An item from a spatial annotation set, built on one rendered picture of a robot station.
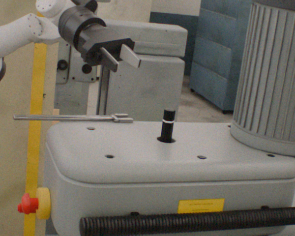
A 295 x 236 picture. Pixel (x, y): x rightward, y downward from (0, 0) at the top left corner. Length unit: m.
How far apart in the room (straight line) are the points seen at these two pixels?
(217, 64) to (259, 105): 7.64
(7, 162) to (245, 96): 1.94
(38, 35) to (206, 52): 7.83
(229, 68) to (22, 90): 5.88
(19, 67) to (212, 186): 1.87
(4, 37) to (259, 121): 0.64
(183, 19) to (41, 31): 9.52
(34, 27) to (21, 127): 1.52
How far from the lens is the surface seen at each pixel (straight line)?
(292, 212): 1.06
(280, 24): 1.04
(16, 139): 2.83
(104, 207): 0.93
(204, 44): 9.18
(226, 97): 8.45
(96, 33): 1.17
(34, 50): 2.71
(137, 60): 1.13
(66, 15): 1.22
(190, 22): 10.89
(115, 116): 1.14
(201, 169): 0.97
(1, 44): 1.35
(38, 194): 1.04
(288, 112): 1.06
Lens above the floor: 2.23
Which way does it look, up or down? 16 degrees down
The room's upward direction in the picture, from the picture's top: 7 degrees clockwise
